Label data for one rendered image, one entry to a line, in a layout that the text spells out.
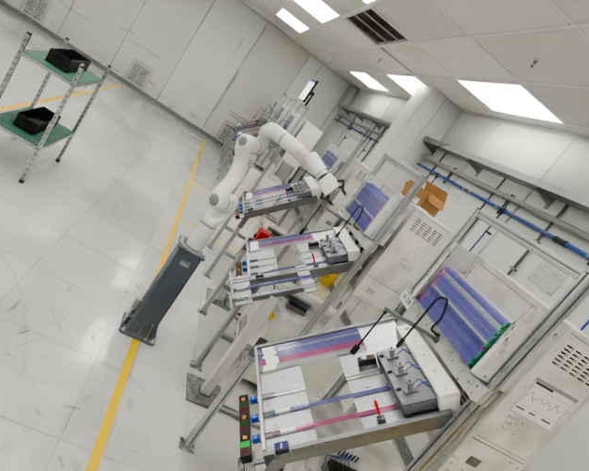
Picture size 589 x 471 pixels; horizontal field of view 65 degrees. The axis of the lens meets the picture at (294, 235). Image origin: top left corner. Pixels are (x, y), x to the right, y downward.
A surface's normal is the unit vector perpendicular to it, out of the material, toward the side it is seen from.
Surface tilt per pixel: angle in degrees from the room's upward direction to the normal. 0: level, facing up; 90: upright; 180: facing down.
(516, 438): 90
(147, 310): 90
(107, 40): 90
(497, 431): 90
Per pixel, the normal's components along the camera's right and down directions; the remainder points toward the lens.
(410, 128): 0.13, 0.35
